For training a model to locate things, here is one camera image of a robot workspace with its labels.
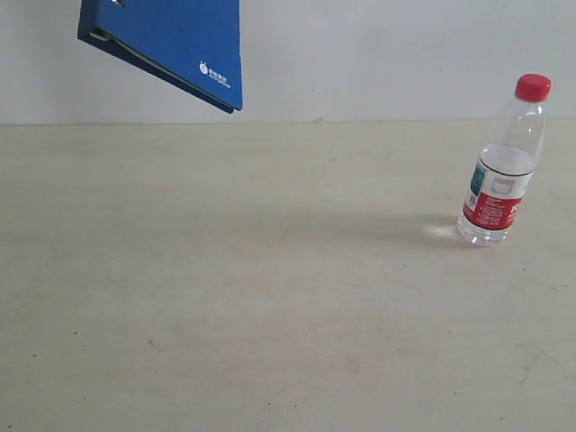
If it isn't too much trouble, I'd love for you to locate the clear plastic water bottle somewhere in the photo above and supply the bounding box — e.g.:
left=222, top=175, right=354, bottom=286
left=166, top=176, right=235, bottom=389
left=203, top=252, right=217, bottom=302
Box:
left=457, top=74, right=552, bottom=247

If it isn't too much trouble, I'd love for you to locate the blue ring binder notebook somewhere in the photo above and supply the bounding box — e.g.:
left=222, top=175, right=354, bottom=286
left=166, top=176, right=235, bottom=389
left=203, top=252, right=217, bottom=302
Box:
left=77, top=0, right=243, bottom=113

